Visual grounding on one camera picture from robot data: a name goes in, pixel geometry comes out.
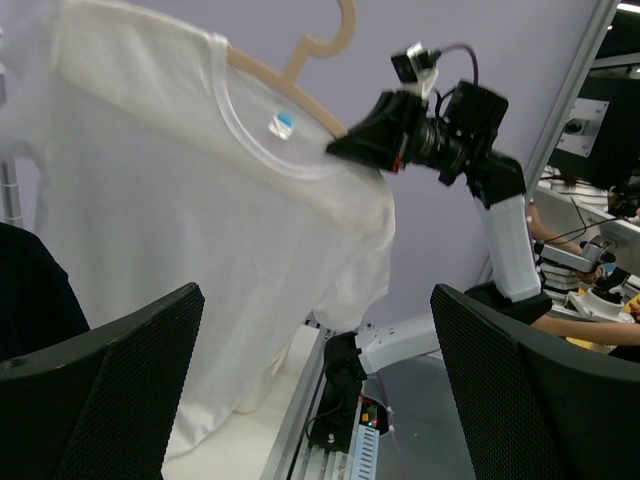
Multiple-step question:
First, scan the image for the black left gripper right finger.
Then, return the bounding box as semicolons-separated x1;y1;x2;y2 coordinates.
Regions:
430;284;639;479

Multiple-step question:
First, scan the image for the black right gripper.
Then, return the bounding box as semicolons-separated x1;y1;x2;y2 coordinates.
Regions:
325;90;473;183

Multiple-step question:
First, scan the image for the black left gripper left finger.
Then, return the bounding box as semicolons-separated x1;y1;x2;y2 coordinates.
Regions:
1;283;204;480

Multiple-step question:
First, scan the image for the beige wooden hanger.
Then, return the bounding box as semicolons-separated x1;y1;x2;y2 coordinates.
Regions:
227;0;356;137

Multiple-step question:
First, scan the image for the white t shirt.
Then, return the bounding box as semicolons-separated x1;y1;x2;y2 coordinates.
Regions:
1;1;395;458

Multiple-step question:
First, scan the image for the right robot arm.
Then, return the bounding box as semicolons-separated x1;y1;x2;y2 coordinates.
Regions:
304;81;550;453

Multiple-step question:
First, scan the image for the black t shirt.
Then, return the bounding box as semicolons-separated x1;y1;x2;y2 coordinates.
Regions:
1;223;90;361

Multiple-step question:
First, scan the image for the background teleoperation device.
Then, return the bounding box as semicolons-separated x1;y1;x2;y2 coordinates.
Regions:
534;189;640;321

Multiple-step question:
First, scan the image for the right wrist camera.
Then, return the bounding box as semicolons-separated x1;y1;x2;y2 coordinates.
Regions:
391;42;442;99

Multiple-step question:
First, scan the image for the white slotted cable duct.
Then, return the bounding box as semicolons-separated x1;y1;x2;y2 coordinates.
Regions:
348;425;380;480

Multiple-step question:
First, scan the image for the aluminium rail base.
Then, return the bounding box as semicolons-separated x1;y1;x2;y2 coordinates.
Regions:
259;319;391;480

